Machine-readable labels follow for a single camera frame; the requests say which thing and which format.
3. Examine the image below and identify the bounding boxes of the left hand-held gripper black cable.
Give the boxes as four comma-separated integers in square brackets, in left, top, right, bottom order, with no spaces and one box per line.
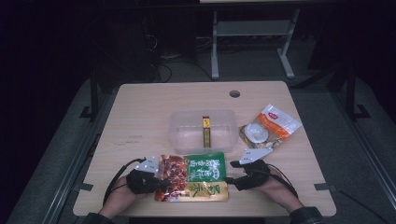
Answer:
[102,157,147,206]

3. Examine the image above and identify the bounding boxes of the hand-held gripper black cable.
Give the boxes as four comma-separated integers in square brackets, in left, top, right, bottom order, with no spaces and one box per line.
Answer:
[102,157,147,206]
[265,162,300,199]

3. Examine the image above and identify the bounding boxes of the clear plastic container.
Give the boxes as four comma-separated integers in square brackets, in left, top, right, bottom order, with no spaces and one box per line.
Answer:
[168,108,240,156]

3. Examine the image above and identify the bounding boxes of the person's left hand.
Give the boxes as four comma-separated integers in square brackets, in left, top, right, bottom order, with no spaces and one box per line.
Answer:
[98,175,148,220]

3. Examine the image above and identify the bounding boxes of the right hand-held gripper black cable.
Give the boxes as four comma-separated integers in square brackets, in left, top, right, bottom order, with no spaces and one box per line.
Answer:
[265,162,300,199]

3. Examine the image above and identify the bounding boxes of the black floor cables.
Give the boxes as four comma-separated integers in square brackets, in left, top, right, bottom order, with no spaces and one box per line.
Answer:
[146,32,217,84]

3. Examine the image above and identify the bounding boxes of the thin black floor cable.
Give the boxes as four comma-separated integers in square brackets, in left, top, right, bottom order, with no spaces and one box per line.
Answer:
[335,188,390,224]

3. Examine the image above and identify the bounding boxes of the green snack packet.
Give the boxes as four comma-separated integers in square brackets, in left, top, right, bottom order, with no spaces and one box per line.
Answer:
[154,151,230,203]

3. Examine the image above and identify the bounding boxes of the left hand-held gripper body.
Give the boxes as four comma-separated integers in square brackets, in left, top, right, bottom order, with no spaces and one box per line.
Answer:
[125,156,163,196]

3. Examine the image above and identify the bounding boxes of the person's right hand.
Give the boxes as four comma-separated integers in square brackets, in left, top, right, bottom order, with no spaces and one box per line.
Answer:
[253,169,304,215]

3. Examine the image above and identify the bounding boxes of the grey metal floor rail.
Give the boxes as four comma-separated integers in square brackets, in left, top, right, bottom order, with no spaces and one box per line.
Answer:
[329,90,396,203]
[41,90,115,224]

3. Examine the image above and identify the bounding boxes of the grey metal table frame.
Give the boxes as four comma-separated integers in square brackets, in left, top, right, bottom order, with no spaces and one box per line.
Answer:
[210,8,302,80]

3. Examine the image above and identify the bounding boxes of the black metal stand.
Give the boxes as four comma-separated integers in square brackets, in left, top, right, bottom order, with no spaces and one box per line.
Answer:
[78,69,101,122]
[345,63,372,122]

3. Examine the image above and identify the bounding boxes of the grey tape strip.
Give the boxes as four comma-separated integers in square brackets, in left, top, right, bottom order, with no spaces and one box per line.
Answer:
[313,183,338,192]
[74,182,94,192]

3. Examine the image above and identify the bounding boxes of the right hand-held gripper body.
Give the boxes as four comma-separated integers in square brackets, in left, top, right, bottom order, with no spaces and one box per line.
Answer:
[233,147,275,191]

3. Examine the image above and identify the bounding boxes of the orange and clear packet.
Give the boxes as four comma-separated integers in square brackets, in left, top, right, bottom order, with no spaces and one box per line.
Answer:
[238,103,304,154]

